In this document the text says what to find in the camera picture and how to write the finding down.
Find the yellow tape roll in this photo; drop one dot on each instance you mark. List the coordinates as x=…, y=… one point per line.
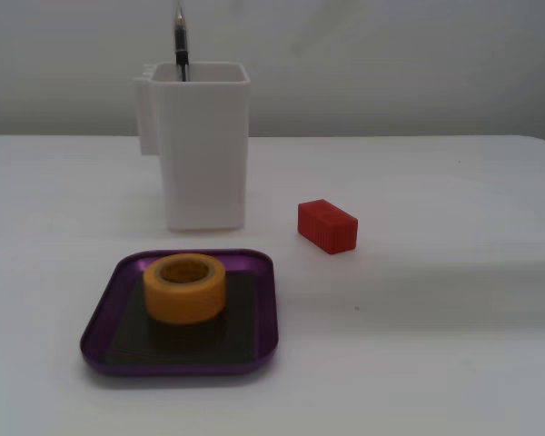
x=184, y=302

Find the red rectangular block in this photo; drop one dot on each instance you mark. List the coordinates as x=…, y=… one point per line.
x=327, y=224

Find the black pen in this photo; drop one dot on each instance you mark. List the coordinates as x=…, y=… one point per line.
x=180, y=41

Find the white plastic pen holder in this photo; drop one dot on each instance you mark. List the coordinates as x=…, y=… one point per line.
x=204, y=150

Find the purple metal tray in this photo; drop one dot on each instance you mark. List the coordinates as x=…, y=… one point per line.
x=267, y=313

